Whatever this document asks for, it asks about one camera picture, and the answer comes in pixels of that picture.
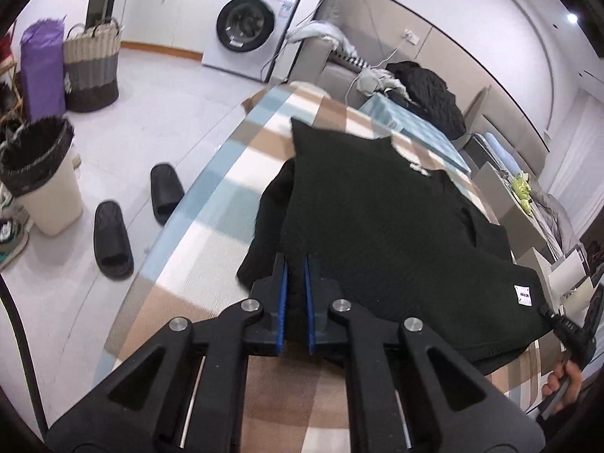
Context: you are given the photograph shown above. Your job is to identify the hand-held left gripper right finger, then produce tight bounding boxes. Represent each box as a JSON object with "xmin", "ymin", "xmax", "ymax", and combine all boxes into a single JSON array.
[{"xmin": 303, "ymin": 254, "xmax": 543, "ymax": 453}]

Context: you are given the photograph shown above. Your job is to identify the wooden shoe rack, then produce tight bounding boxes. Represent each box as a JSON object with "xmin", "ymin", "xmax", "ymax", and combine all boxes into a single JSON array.
[{"xmin": 0, "ymin": 19, "xmax": 24, "ymax": 126}]

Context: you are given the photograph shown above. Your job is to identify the black knit sweater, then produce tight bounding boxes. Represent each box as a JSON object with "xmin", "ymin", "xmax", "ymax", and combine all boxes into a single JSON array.
[{"xmin": 236, "ymin": 118, "xmax": 560, "ymax": 378}]

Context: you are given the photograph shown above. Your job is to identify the trash bin with black liner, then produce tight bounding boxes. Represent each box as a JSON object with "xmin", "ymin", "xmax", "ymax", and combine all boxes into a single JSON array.
[{"xmin": 0, "ymin": 117, "xmax": 85, "ymax": 237}]

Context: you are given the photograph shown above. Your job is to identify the person's right hand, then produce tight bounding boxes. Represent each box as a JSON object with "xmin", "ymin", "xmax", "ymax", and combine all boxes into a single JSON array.
[{"xmin": 542, "ymin": 361, "xmax": 586, "ymax": 409}]

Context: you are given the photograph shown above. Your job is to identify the grey duvet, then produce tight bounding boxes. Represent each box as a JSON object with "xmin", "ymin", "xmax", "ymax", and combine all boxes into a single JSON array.
[{"xmin": 531, "ymin": 184, "xmax": 586, "ymax": 256}]

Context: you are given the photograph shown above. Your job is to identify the houndstooth cushion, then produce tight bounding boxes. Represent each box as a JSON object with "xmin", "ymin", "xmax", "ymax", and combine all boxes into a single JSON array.
[{"xmin": 333, "ymin": 49, "xmax": 369, "ymax": 71}]

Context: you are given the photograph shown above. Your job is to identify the grey cushion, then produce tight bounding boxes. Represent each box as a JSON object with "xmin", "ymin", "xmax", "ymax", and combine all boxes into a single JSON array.
[{"xmin": 315, "ymin": 0, "xmax": 343, "ymax": 24}]

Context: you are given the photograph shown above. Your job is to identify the green toy figure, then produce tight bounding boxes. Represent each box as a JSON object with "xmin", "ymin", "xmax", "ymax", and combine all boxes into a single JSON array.
[{"xmin": 510, "ymin": 172, "xmax": 534, "ymax": 213}]

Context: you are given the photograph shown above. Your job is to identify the grey green sneaker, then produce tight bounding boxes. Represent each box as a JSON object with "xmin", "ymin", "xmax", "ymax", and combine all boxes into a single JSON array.
[{"xmin": 0, "ymin": 219, "xmax": 30, "ymax": 270}]

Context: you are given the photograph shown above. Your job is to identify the grey bedside cabinet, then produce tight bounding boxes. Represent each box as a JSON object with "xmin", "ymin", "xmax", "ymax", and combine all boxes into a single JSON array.
[{"xmin": 472, "ymin": 160, "xmax": 558, "ymax": 265}]

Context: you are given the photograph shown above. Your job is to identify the grey padded headboard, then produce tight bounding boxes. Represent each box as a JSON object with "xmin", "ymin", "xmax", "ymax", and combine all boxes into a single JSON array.
[{"xmin": 465, "ymin": 87, "xmax": 553, "ymax": 152}]

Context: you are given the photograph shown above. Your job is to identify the black cable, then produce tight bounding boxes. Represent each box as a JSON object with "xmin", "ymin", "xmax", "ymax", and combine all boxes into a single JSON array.
[{"xmin": 0, "ymin": 274, "xmax": 50, "ymax": 435}]

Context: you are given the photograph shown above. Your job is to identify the person's right forearm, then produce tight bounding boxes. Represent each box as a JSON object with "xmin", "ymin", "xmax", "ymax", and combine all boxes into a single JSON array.
[{"xmin": 538, "ymin": 387, "xmax": 600, "ymax": 453}]

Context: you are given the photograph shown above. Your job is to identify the white base cabinets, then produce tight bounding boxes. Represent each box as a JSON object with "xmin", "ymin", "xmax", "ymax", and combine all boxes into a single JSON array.
[{"xmin": 117, "ymin": 0, "xmax": 227, "ymax": 52}]

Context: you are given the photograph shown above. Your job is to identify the teal checked small table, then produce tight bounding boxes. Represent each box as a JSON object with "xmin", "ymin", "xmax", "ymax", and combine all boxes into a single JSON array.
[{"xmin": 359, "ymin": 92, "xmax": 473, "ymax": 175}]

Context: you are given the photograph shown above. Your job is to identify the purple bag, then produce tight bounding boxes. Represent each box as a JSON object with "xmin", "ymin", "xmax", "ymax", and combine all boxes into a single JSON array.
[{"xmin": 20, "ymin": 16, "xmax": 67, "ymax": 121}]

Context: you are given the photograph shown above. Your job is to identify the black slipper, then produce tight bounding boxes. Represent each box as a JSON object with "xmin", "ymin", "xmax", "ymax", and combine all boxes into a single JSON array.
[
  {"xmin": 150, "ymin": 163, "xmax": 186, "ymax": 226},
  {"xmin": 93, "ymin": 200, "xmax": 135, "ymax": 280}
]

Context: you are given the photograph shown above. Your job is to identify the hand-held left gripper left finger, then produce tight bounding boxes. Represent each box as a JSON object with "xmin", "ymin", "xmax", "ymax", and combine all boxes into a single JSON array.
[{"xmin": 45, "ymin": 252, "xmax": 288, "ymax": 453}]

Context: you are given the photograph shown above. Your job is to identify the pale grey hoodie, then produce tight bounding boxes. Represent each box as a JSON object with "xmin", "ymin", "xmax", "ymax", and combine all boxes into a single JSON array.
[{"xmin": 356, "ymin": 67, "xmax": 407, "ymax": 100}]

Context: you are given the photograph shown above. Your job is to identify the light blue pillow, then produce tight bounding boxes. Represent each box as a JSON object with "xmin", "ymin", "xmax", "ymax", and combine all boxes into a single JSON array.
[{"xmin": 481, "ymin": 132, "xmax": 509, "ymax": 161}]

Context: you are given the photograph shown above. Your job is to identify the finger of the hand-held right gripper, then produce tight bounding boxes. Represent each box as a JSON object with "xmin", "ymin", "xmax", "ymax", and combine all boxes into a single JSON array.
[{"xmin": 538, "ymin": 308, "xmax": 596, "ymax": 354}]

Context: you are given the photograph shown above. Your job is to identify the black quilted jacket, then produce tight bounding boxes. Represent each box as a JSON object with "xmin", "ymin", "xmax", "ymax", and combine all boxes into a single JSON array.
[{"xmin": 384, "ymin": 60, "xmax": 468, "ymax": 140}]

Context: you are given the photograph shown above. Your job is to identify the white washing machine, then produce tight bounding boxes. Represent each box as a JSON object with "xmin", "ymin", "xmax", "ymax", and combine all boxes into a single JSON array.
[{"xmin": 202, "ymin": 0, "xmax": 305, "ymax": 83}]

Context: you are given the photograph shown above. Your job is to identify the light grey blanket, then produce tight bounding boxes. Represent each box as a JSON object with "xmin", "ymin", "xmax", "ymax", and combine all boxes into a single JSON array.
[{"xmin": 285, "ymin": 21, "xmax": 354, "ymax": 64}]

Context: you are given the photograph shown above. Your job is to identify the grey sofa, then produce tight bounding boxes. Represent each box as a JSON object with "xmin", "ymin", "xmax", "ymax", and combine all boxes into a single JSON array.
[{"xmin": 288, "ymin": 33, "xmax": 402, "ymax": 109}]

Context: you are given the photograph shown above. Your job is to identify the white curtain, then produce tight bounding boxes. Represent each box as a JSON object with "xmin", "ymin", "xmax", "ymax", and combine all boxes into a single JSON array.
[{"xmin": 542, "ymin": 94, "xmax": 604, "ymax": 208}]

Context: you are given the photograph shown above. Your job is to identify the checked tablecloth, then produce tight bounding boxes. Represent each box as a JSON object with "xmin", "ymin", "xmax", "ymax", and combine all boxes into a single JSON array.
[{"xmin": 97, "ymin": 82, "xmax": 562, "ymax": 453}]

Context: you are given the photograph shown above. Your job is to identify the large grey cabinet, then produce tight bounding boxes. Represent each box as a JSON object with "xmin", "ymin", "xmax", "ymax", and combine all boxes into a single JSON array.
[{"xmin": 512, "ymin": 245, "xmax": 555, "ymax": 274}]

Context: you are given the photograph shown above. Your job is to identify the woven laundry basket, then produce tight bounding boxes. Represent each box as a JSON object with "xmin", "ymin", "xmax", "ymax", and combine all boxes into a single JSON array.
[{"xmin": 63, "ymin": 16, "xmax": 122, "ymax": 113}]

